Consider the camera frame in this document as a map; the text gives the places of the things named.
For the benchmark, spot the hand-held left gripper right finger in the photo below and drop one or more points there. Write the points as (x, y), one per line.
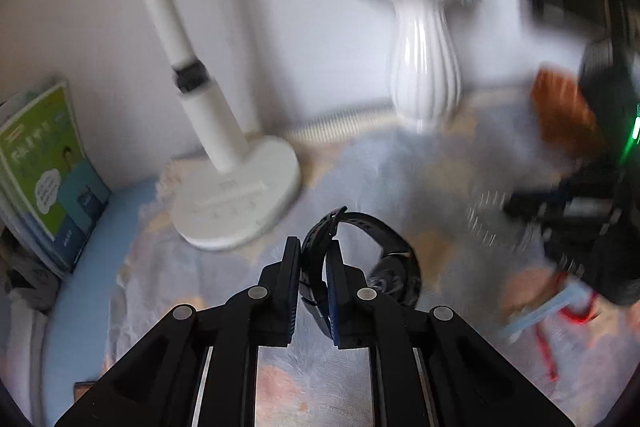
(334, 302)

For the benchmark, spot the white ribbed vase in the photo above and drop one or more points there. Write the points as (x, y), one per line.
(425, 62)

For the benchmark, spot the white desk lamp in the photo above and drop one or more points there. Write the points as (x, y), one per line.
(227, 167)

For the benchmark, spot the brown wooden box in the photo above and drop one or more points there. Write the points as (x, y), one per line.
(562, 112)

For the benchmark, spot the black wristwatch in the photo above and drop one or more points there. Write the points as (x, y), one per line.
(372, 259)

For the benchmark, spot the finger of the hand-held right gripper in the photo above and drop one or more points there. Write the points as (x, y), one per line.
(537, 207)

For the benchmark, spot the floral tablecloth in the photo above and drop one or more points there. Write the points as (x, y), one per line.
(350, 217)

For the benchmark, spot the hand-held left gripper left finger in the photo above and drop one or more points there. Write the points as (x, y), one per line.
(291, 302)

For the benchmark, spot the green and blue book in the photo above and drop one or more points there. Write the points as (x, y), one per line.
(47, 177)

